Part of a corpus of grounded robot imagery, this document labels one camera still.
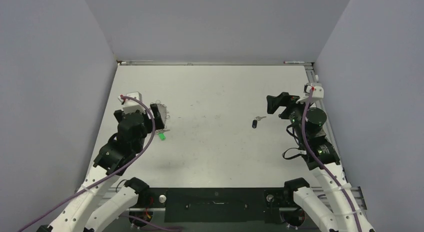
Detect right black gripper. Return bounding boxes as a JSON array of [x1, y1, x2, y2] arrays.
[[268, 92, 316, 143]]

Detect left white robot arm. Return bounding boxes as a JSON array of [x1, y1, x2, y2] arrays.
[[38, 103, 166, 231]]

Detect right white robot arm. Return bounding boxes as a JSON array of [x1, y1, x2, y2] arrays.
[[266, 87, 375, 231]]

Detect green key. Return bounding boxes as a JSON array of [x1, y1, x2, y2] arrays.
[[158, 133, 166, 141]]

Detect black head key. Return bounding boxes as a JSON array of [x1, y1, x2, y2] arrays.
[[251, 116, 266, 129]]

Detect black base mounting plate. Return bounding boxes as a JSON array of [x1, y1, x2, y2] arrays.
[[129, 187, 297, 223]]

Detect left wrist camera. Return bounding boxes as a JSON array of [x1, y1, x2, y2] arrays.
[[118, 92, 145, 114]]

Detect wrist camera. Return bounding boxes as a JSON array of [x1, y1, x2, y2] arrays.
[[118, 92, 145, 114], [296, 83, 325, 104]]

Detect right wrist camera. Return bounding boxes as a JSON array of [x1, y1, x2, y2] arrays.
[[296, 83, 325, 104]]

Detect aluminium rail right edge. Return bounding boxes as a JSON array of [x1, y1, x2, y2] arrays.
[[304, 63, 342, 159]]

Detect aluminium rail edge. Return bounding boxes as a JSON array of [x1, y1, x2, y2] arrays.
[[117, 61, 314, 67], [304, 63, 342, 159]]

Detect aluminium rail back edge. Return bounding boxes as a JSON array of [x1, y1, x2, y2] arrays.
[[117, 61, 314, 67]]

